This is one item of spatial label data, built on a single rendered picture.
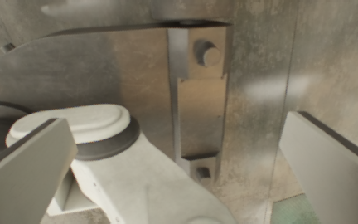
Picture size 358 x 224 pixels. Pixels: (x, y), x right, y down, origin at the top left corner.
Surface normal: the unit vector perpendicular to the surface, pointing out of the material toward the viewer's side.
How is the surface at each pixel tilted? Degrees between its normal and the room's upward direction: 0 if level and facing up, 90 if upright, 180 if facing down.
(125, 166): 90
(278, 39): 0
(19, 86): 0
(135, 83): 0
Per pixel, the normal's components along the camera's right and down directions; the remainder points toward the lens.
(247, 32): 0.19, 0.47
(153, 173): -0.04, -0.87
